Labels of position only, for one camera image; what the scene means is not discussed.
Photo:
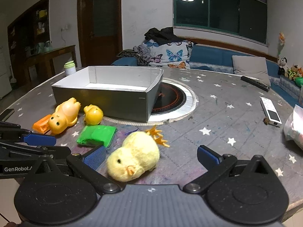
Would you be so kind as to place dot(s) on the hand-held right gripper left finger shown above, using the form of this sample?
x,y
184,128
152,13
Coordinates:
x,y
95,158

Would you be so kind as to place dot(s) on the white refrigerator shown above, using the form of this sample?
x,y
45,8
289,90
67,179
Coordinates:
x,y
4,75

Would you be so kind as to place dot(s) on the dark window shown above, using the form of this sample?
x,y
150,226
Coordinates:
x,y
217,9

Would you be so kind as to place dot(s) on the striped dark cloth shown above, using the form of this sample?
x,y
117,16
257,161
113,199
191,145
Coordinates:
x,y
139,54

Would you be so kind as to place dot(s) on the grey star print tablecloth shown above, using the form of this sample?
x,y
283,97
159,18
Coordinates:
x,y
224,132

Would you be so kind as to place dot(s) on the hanging plush wall toy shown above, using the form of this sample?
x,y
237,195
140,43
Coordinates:
x,y
281,41

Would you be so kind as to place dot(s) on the clear plastic bag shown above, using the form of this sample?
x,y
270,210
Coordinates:
x,y
294,130

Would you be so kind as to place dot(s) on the butterfly print pillow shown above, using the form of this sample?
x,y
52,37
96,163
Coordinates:
x,y
170,55

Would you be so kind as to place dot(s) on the round black induction cooktop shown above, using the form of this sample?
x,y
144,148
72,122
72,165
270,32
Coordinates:
x,y
171,99

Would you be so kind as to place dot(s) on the yellow plush chick toy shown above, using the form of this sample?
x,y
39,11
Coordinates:
x,y
135,153

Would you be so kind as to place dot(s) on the blue sofa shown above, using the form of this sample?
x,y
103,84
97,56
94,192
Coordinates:
x,y
210,56

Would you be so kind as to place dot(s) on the brown wooden side table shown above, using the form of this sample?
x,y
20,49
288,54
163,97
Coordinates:
x,y
49,56

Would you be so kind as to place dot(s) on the white remote control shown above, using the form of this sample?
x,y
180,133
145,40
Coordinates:
x,y
270,111

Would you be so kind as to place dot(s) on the brown wooden door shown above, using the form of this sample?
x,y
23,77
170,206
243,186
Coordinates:
x,y
100,23

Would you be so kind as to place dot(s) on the black phone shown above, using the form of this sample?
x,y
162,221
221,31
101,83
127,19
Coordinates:
x,y
6,114

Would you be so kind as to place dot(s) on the small brown scrap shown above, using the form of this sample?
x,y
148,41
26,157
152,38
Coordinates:
x,y
266,121

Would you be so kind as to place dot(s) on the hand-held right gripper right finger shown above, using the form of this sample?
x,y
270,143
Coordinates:
x,y
208,156

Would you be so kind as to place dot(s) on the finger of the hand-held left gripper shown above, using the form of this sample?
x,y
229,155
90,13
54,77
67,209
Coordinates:
x,y
39,139
35,150

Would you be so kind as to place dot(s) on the white wall socket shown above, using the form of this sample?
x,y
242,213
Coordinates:
x,y
65,28

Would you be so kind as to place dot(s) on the grey pillow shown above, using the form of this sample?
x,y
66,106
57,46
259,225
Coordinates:
x,y
252,68

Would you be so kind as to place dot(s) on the black clothes pile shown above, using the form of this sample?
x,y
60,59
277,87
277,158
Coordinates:
x,y
163,36

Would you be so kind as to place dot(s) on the wooden shelf cabinet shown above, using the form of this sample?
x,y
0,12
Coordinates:
x,y
30,28

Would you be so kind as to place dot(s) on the green foam block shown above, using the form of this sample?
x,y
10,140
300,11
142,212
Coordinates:
x,y
97,135

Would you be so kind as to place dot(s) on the grey cardboard box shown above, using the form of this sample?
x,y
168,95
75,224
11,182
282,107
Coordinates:
x,y
101,98

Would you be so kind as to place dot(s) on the small yellow rubber duck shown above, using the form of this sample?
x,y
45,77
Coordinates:
x,y
94,115

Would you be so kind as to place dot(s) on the group of small plush toys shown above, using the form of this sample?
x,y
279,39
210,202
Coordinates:
x,y
294,72

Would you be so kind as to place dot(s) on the yellow duck toy orange bill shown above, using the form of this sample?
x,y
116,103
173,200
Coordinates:
x,y
62,117

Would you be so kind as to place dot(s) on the white green cup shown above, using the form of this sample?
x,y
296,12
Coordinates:
x,y
70,68

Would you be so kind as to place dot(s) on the black remote control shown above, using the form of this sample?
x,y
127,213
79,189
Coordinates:
x,y
255,83

